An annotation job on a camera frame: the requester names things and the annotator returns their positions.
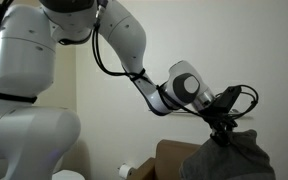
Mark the grey terry towel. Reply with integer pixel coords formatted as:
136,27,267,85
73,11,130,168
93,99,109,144
178,128,277,180

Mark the white toilet paper roll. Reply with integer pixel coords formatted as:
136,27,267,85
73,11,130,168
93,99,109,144
117,162,134,180

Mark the cardboard box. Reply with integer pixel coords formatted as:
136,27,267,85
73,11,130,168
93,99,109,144
126,138,202,180

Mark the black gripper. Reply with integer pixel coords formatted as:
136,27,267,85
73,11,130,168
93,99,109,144
205,111,239,148

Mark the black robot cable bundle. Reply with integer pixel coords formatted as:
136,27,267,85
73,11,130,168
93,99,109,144
90,22,260,122

